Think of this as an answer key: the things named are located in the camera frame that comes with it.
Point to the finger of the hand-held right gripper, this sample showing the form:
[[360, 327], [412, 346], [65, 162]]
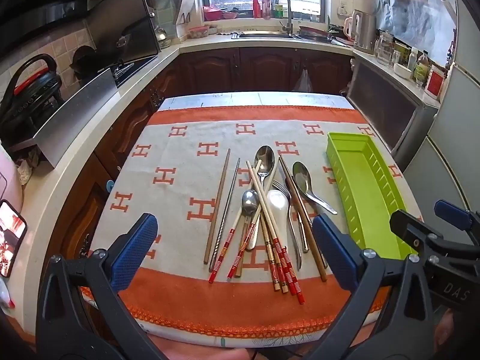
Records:
[[452, 213], [407, 227]]

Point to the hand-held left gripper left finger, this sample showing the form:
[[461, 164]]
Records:
[[137, 247]]

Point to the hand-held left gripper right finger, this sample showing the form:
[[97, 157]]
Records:
[[333, 247]]

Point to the brown wooden chopstick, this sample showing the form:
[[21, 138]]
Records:
[[315, 247], [217, 204]]

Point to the green plastic utensil tray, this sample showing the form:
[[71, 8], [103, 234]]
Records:
[[360, 180]]

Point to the white ceramic spoon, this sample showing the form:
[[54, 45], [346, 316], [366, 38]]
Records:
[[278, 204]]

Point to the silver metal chopstick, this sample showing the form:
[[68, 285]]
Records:
[[225, 213]]

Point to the large metal spoon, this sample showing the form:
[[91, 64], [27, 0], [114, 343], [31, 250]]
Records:
[[265, 161]]

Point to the person's right hand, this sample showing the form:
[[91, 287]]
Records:
[[448, 332]]

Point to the person's left hand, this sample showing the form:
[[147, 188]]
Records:
[[195, 350]]

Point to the blue round cabinet knob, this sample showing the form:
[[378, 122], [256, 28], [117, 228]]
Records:
[[109, 185]]

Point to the orange and white printed blanket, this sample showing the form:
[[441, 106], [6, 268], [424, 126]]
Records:
[[187, 180]]

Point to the grey refrigerator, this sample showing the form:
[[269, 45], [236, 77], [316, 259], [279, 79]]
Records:
[[453, 127]]

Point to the smartphone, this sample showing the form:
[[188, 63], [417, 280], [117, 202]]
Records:
[[11, 240]]

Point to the red and white container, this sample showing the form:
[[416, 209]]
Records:
[[435, 82]]

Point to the crumpled white plastic bag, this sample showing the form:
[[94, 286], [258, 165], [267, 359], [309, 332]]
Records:
[[28, 167]]

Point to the white plastic packet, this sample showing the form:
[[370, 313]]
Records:
[[5, 294]]

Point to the folded steel panel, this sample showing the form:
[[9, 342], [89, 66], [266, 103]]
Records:
[[78, 116]]

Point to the pink rice cooker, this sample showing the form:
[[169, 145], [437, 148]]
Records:
[[7, 180]]

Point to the clear plastic bottle green label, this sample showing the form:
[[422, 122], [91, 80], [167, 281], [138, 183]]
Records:
[[422, 69]]

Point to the white bowl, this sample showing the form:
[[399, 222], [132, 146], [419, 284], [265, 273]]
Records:
[[403, 71]]

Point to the white capped bottle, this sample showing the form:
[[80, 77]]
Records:
[[413, 60]]

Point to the green label jar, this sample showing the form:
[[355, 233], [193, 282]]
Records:
[[400, 54]]

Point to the hanging clear plastic bag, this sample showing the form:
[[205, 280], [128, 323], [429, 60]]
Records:
[[302, 81]]

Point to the clear glass jar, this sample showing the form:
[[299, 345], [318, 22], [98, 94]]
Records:
[[385, 48]]

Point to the black gas stove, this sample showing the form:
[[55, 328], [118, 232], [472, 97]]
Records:
[[135, 69]]

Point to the black pressure cooker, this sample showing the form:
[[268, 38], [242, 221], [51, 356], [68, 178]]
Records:
[[33, 93]]

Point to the brown wooden kitchen cabinets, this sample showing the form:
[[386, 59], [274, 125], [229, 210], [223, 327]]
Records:
[[262, 67]]

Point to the steel electric kettle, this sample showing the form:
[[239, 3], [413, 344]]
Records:
[[363, 30]]

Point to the clear plastic sheet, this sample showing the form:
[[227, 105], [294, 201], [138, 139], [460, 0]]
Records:
[[412, 15]]

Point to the steel teapot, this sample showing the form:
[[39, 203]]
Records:
[[163, 37]]

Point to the red pan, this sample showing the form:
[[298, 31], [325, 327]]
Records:
[[313, 32]]

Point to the black wok on stove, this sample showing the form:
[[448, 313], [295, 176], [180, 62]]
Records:
[[123, 26]]

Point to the food container red lid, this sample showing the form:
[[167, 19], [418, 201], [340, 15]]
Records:
[[198, 32]]

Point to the steel kitchen sink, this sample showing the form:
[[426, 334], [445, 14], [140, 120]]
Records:
[[262, 34]]

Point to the steel sink faucet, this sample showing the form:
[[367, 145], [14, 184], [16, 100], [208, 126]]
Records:
[[288, 11]]

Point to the white cutting board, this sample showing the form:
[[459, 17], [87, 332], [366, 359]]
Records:
[[185, 7]]

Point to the pink plastic basin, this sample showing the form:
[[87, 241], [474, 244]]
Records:
[[212, 14]]

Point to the red bowl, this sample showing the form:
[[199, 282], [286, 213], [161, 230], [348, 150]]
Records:
[[229, 15]]

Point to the pink bottle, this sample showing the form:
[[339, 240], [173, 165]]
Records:
[[266, 5]]

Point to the red bottle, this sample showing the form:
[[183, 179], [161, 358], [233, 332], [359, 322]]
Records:
[[257, 5]]

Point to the black range hood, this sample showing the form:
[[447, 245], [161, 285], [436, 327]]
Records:
[[37, 3]]

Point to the white wall socket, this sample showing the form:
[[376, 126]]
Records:
[[342, 9]]

